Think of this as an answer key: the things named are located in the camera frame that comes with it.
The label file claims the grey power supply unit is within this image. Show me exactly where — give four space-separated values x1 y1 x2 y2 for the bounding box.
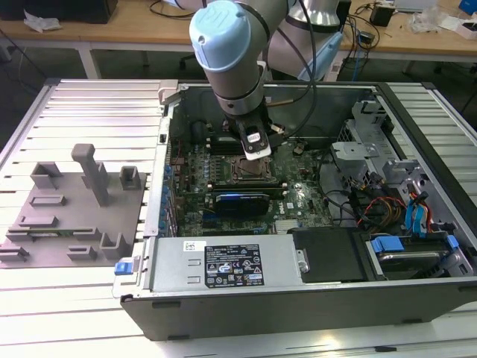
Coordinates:
148 236 303 292

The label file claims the white cardboard box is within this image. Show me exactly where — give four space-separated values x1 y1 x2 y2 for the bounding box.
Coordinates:
437 14 477 40

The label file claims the clear plastic bag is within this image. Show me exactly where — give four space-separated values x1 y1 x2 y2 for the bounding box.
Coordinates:
408 5 448 34

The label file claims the wooden desk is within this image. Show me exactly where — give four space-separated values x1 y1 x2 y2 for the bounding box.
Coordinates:
0 14 202 80
335 0 477 75

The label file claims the open black PC case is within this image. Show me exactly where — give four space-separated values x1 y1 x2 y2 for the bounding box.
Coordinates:
111 80 477 342

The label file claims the black plastic shroud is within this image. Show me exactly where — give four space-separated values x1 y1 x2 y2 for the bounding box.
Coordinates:
291 227 370 284

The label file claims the red yellow wire bundle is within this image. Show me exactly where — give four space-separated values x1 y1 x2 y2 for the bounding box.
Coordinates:
356 195 407 228

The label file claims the green RAM stick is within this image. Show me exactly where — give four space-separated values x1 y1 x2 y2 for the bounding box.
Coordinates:
26 230 78 239

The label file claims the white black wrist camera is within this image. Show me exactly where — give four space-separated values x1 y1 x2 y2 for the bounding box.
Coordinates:
238 125 273 163

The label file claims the crumpled white plastic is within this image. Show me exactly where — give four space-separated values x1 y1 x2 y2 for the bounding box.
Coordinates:
22 9 63 33

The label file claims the hard disk in blue carrier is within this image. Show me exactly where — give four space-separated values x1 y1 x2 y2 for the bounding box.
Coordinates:
367 231 461 281

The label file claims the blue flat data cable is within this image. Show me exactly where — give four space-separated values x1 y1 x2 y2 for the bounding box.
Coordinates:
404 188 435 238

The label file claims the black power cable bundle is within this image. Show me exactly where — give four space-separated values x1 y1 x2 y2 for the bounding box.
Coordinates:
320 148 374 227

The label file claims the grey parts rack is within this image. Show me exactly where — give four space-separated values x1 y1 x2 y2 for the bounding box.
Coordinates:
0 143 151 270

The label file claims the pale blue teach pendant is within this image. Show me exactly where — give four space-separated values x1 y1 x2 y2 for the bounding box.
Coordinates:
297 29 344 81

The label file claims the silver finned heatsink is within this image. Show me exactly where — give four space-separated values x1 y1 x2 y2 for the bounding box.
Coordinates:
274 219 303 235

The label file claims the metal socket cover frame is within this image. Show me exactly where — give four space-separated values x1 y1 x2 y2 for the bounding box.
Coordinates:
230 156 275 180

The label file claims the black graphics card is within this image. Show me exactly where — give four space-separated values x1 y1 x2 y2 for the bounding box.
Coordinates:
212 191 272 218

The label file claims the green motherboard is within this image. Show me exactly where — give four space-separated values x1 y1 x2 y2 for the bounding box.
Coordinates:
169 139 336 238

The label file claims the small black box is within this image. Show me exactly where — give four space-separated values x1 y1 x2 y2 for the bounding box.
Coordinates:
369 4 396 28

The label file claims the silver metal drive cage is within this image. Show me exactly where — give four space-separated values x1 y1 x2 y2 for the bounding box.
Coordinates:
329 98 446 234

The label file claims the CPU socket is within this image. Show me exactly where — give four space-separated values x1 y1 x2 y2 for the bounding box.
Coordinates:
227 155 277 181

